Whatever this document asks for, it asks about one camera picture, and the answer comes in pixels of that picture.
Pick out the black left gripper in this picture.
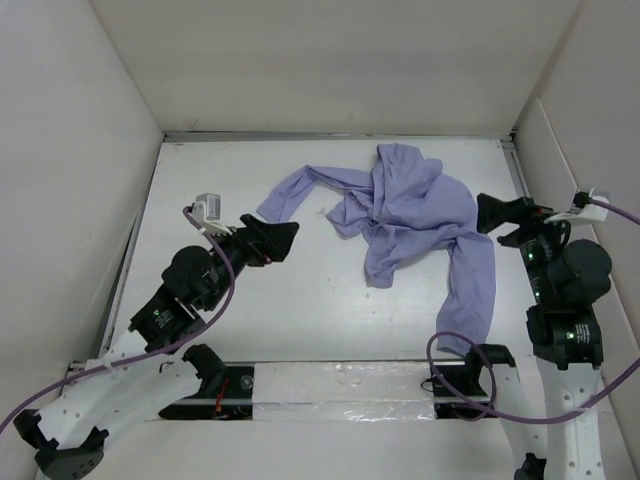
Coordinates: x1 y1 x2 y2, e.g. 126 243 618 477
202 215 298 312

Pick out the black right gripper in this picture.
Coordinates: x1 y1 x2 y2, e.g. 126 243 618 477
476 190 583 301

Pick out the lilac zip-up jacket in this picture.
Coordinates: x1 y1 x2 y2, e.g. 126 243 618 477
257 143 496 356

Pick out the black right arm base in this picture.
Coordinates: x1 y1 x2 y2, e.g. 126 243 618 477
421 360 493 421

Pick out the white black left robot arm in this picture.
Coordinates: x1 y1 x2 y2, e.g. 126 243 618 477
8 207 299 479

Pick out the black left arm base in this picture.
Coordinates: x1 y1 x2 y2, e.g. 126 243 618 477
159 344 255 421

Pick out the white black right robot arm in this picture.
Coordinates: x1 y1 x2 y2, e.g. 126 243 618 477
462 190 612 479

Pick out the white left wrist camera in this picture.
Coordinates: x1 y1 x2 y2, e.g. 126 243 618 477
191 193 233 235

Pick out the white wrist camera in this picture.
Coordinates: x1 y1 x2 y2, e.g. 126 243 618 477
544 188 610 226
191 193 233 235

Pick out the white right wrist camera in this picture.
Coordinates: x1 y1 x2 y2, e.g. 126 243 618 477
544 188 610 226

